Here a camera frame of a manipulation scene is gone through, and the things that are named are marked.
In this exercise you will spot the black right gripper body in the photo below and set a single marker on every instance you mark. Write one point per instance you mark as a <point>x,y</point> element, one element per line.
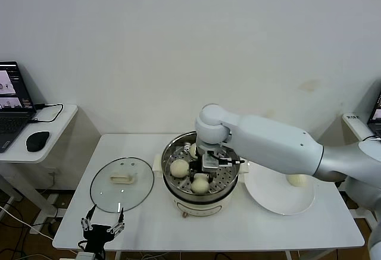
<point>195,169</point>

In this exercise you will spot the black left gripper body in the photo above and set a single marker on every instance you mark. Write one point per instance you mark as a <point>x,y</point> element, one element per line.
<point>96,234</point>

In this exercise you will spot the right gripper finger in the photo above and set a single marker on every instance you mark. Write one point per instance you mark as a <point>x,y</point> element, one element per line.
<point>212,178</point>
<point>192,179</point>

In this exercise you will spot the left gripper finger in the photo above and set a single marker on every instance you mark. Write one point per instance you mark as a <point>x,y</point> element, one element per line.
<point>85,223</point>
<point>120,225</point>

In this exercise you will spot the white steamed baozi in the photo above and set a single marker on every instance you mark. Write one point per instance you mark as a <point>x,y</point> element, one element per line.
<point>179,168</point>
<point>200,186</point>
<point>193,150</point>
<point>297,180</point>

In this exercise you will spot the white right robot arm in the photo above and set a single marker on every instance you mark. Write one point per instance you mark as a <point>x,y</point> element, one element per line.
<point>268,144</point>

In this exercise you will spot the stainless steel steamer basket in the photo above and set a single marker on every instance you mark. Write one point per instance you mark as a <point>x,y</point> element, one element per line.
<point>175,150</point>

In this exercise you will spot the cream electric cooking pot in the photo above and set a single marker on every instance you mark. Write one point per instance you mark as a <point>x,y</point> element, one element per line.
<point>202,208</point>

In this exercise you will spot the white round plate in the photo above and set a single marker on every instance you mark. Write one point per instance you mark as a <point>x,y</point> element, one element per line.
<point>276,197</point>

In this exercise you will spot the white side table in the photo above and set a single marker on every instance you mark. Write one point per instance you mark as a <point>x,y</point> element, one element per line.
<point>354,126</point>
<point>59,132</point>

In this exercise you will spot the black computer mouse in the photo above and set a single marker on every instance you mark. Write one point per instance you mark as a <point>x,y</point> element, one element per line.
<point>37,141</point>

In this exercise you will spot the black open laptop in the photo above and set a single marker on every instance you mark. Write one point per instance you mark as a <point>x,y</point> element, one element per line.
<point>375,117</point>
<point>12,123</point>

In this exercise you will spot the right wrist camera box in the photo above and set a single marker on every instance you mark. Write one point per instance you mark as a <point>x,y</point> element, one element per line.
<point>210,163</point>

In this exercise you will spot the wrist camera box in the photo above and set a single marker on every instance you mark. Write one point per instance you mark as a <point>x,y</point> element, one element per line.
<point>210,163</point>
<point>85,256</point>

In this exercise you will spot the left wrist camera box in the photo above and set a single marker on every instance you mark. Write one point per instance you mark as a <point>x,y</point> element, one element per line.
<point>85,256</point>

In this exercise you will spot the white wall socket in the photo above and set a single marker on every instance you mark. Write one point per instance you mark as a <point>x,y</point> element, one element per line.
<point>52,172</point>

